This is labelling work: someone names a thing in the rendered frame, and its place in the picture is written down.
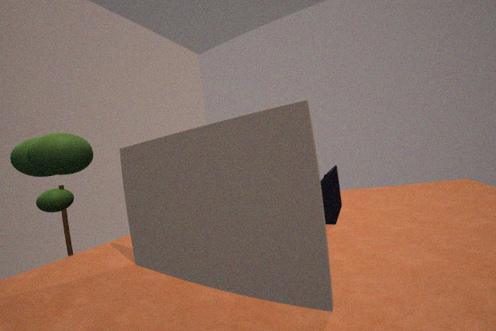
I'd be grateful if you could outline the grey flat panel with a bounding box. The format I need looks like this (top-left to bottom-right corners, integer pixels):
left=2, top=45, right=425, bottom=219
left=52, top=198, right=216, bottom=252
left=119, top=99, right=334, bottom=312

